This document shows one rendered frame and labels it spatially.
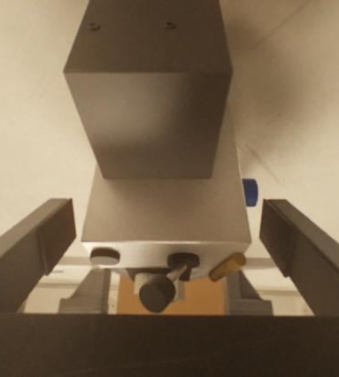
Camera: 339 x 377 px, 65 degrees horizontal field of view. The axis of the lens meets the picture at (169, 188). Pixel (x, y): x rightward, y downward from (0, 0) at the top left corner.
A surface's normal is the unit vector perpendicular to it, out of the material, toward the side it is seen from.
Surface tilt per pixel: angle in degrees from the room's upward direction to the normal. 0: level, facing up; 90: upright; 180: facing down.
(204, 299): 90
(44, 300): 90
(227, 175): 90
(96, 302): 90
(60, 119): 0
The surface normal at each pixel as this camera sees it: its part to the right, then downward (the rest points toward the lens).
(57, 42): -0.01, 0.84
